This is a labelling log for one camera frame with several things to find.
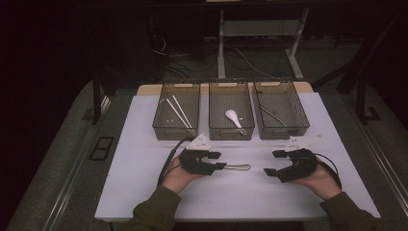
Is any hand-held gripper black cable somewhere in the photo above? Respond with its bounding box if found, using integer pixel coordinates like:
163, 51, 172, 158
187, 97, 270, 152
316, 152, 343, 191
157, 137, 197, 187

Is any black floor cable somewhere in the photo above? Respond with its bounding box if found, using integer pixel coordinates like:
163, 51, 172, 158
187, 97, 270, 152
160, 54, 219, 80

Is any white metal frame stand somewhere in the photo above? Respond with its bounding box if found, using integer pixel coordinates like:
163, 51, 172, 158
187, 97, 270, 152
217, 8, 311, 81

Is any smoky clear plastic bin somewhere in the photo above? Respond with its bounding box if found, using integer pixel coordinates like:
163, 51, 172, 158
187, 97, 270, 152
253, 80, 311, 141
152, 81, 201, 141
208, 80, 256, 141

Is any white floor cable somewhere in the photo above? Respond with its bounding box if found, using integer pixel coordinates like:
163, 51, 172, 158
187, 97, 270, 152
235, 47, 277, 80

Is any person's right hand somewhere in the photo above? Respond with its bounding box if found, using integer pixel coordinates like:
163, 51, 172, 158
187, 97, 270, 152
292, 156, 343, 201

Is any right hand-held gripper black cable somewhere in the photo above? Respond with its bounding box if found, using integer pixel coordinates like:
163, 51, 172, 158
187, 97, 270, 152
316, 152, 343, 191

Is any steel fork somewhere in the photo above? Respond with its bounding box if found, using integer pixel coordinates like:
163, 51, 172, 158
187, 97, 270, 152
260, 105, 288, 127

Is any white ceramic spoon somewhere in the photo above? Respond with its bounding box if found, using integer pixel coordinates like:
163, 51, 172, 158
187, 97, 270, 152
224, 109, 248, 137

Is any left hand-held gripper black cable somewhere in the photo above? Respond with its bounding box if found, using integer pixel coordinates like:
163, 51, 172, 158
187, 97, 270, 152
157, 137, 197, 187

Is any person's left hand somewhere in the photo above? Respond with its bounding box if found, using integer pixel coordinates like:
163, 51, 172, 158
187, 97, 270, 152
161, 155, 202, 194

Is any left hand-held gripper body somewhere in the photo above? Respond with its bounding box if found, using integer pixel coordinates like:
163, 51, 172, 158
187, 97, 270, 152
178, 134, 217, 176

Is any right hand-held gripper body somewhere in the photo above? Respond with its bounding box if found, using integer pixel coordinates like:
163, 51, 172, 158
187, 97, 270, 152
276, 134, 323, 184

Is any steel table knife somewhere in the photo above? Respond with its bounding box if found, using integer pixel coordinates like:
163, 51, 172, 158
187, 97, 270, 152
222, 164, 252, 171

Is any white chopstick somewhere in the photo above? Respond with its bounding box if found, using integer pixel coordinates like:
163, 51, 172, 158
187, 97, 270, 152
165, 97, 191, 129
172, 94, 193, 129

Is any black metal stand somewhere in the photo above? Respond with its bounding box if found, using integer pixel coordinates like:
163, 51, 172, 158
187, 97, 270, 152
355, 76, 383, 125

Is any white table cover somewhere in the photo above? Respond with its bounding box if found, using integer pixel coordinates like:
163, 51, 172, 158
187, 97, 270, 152
94, 91, 382, 222

